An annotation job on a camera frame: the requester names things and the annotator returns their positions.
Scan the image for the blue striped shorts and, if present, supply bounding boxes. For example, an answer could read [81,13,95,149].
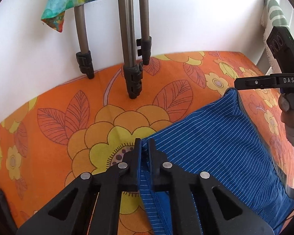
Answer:
[152,89,294,234]

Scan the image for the right gloved hand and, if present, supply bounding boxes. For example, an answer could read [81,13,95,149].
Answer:
[278,94,294,147]

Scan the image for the green striped white pillow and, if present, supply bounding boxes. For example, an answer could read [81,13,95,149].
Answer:
[260,0,289,75]

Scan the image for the orange floral bed sheet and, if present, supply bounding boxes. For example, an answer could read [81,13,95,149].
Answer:
[0,51,294,226]

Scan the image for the grey metal tripod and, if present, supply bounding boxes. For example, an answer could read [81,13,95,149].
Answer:
[74,0,152,99]

